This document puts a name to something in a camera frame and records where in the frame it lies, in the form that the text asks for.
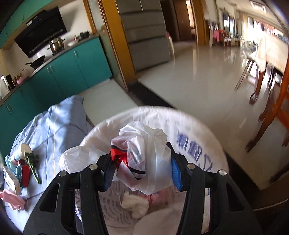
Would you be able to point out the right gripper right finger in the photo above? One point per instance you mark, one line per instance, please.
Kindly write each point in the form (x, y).
(230, 212)

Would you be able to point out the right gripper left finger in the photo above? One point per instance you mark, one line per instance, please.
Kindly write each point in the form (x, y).
(54, 213)

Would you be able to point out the red packet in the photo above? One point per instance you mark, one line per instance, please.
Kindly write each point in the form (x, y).
(25, 173)

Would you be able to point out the green vegetable stalk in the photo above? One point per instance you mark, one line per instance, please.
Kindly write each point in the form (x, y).
(32, 160)

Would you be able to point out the white plastic bag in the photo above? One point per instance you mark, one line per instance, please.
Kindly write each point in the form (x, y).
(140, 153)

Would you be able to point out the white trash bag bin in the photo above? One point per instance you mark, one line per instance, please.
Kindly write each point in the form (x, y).
(188, 137)

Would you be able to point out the teal kitchen cabinets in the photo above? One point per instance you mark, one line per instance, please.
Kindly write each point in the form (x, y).
(69, 73)

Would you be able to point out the pink plastic bag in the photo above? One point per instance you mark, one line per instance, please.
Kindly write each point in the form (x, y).
(15, 201)

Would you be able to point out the white medicine box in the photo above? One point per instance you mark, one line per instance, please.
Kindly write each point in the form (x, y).
(11, 180)

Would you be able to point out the light blue tablecloth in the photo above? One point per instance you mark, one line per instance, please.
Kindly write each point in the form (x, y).
(49, 135)

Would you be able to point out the light blue face mask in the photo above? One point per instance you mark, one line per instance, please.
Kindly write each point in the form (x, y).
(16, 169)

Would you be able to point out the striped paper cup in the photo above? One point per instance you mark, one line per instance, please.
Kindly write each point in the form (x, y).
(19, 154)

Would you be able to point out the white crumpled tissue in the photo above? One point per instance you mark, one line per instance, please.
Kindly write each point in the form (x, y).
(136, 205)

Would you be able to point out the black frying pan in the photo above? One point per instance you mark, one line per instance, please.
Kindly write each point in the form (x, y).
(37, 63)

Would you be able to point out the wooden dining table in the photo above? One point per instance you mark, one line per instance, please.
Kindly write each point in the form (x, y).
(272, 51)

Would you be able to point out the stainless steel pot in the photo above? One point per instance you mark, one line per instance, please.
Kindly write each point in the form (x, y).
(56, 45)

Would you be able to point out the dark bowl with lid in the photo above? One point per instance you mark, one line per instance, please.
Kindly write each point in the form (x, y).
(83, 35)

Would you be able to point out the black range hood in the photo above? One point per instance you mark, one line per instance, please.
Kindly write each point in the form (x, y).
(44, 27)

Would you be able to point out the grey refrigerator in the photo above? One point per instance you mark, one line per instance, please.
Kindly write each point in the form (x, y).
(145, 32)

